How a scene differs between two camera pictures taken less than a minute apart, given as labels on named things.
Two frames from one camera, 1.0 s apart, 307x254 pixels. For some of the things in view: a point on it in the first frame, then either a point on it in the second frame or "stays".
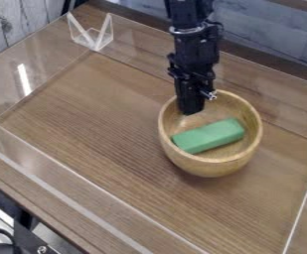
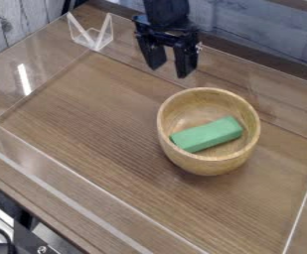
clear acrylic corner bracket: (90, 38) stays
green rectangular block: (211, 136) stays
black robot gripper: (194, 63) -> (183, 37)
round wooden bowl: (226, 158) stays
